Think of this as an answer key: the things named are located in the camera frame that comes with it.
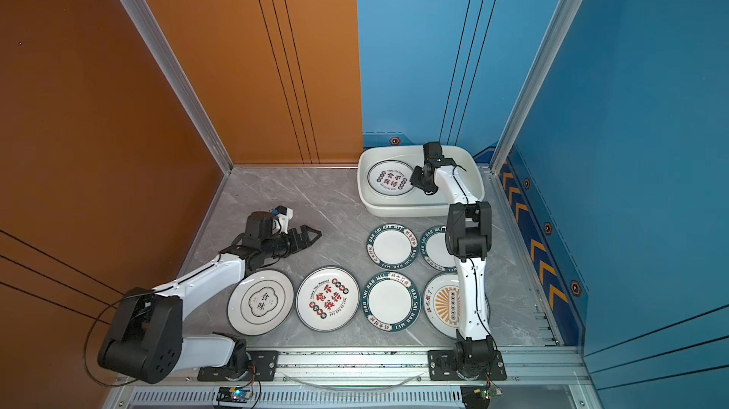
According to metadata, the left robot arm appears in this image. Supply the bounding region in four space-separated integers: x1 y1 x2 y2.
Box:
97 206 322 384

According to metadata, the white flower outline plate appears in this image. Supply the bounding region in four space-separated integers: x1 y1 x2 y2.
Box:
227 270 294 336

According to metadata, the white red text plate back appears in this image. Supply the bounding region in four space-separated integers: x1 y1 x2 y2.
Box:
366 159 414 197

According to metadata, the aluminium corner post right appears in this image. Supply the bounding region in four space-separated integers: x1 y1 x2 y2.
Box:
489 0 584 175

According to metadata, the orange sunburst plate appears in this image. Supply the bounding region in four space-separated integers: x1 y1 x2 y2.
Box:
423 273 461 340

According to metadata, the aluminium corner post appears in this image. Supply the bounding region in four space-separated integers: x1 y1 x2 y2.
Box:
489 0 584 175
119 0 234 175

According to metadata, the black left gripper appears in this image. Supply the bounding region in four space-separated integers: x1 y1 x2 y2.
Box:
262 225 322 262

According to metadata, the aluminium corner post left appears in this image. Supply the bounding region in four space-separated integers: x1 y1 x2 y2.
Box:
119 0 234 175

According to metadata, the green rim plate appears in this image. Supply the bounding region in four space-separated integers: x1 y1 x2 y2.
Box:
361 272 421 333
366 223 419 270
419 225 456 272

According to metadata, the white red text plate front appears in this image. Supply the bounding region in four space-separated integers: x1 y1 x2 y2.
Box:
295 267 361 333

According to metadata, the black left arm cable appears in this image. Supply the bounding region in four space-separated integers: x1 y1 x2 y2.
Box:
82 288 155 390

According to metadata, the green rim plate front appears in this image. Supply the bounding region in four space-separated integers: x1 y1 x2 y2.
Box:
361 272 421 333

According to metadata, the white plastic bin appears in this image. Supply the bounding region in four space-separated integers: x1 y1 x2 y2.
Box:
357 145 485 218

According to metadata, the green rim plate upper right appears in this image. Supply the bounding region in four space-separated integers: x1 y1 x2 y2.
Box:
419 225 456 272

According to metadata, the green circuit board left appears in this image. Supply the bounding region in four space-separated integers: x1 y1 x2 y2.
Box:
215 386 256 408

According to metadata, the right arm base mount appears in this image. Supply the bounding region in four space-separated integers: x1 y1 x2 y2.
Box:
427 349 508 382

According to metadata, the circuit board right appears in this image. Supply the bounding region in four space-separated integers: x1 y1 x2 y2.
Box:
461 385 503 409

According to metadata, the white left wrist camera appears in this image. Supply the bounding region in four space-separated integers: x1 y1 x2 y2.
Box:
271 206 293 234

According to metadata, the aluminium front rail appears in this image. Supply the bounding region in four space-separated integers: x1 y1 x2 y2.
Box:
113 345 593 388

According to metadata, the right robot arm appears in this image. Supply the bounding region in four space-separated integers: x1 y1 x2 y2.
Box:
411 156 493 358

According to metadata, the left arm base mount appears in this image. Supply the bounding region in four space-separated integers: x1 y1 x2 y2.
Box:
197 350 279 384

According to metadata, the white red text plate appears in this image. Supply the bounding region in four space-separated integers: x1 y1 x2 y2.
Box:
366 159 414 197
295 267 361 333

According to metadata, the green rim plate upper middle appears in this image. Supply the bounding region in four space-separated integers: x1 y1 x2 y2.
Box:
366 223 419 270

